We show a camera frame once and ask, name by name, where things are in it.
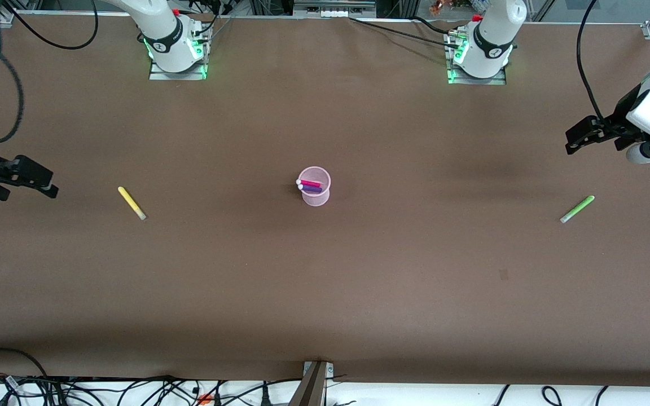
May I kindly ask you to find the pink plastic pen holder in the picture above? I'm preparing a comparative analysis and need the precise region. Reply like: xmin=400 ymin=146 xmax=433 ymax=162
xmin=297 ymin=167 xmax=332 ymax=208

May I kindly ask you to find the green highlighter pen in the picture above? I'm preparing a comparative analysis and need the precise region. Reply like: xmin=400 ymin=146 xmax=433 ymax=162
xmin=560 ymin=195 xmax=595 ymax=224

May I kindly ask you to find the yellow highlighter pen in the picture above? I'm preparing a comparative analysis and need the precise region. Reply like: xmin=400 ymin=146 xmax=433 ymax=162
xmin=117 ymin=186 xmax=147 ymax=220

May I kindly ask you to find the grey power strip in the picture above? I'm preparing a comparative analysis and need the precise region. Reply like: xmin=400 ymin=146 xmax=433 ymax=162
xmin=294 ymin=0 xmax=377 ymax=18

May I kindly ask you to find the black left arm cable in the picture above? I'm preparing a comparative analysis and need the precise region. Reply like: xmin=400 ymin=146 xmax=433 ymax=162
xmin=577 ymin=0 xmax=605 ymax=120

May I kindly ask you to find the black looping cable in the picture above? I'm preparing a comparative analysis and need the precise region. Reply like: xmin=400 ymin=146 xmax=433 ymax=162
xmin=3 ymin=0 xmax=99 ymax=50

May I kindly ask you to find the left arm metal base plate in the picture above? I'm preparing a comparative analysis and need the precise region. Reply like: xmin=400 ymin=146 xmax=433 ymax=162
xmin=448 ymin=67 xmax=507 ymax=85

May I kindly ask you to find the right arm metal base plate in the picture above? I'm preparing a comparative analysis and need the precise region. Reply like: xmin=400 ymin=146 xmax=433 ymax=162
xmin=149 ymin=59 xmax=208 ymax=81

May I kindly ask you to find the thick black floor cable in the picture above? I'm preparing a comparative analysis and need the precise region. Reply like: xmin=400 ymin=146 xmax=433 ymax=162
xmin=0 ymin=347 xmax=49 ymax=378

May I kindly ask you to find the black cable to base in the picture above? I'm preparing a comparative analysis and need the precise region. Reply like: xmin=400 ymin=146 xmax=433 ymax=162
xmin=348 ymin=17 xmax=461 ymax=49

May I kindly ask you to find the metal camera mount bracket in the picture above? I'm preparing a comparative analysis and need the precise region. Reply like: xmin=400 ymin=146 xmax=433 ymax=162
xmin=291 ymin=361 xmax=335 ymax=406

